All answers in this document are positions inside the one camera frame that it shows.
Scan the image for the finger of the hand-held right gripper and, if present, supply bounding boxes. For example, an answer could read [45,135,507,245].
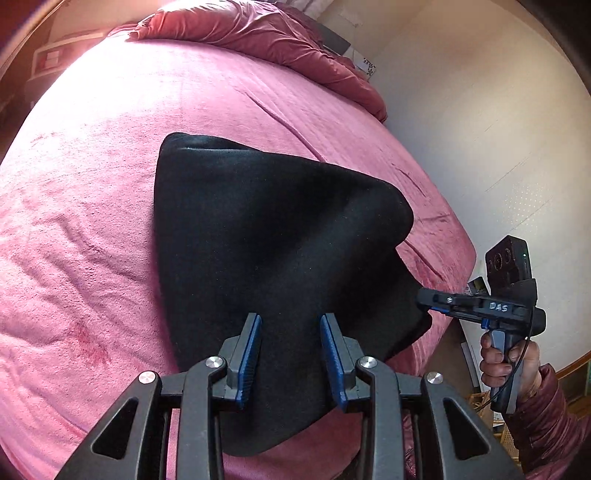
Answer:
[415,287,482,319]

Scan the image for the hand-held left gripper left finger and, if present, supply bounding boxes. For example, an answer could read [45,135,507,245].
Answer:
[55,312,263,480]

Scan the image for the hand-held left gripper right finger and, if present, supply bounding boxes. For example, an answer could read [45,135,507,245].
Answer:
[320,312,525,480]

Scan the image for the black pants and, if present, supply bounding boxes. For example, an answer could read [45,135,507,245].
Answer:
[154,132,433,459]

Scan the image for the person's right forearm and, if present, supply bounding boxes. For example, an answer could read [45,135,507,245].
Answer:
[501,363,591,480]

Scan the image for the person's right hand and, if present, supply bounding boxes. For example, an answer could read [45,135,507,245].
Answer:
[479,330,542,403]

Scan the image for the pink plush bed blanket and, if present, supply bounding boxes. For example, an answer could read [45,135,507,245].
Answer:
[0,33,477,480]

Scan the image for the white printed paper box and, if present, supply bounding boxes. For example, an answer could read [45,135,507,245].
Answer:
[351,46,380,81]

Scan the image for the dark pink folded duvet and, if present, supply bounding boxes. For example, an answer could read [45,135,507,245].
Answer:
[131,0,389,123]

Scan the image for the white open nightstand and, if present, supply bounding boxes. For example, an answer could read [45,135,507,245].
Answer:
[28,28,106,78]

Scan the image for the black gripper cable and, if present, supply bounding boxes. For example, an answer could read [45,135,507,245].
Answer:
[487,308,537,408]

